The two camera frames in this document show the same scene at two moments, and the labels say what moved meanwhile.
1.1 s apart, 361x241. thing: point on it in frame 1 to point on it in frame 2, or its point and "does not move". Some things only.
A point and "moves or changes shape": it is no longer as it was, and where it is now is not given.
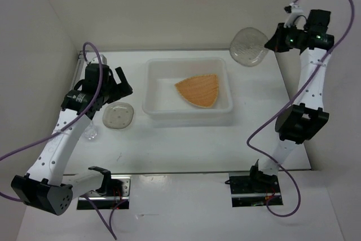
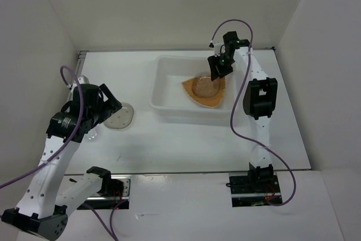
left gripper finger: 124,83 to 108,96
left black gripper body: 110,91 to 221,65
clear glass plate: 118,115 does not move
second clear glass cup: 91,132 does not move
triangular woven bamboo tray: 199,90 moves or changes shape
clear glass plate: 247,47 to 204,87
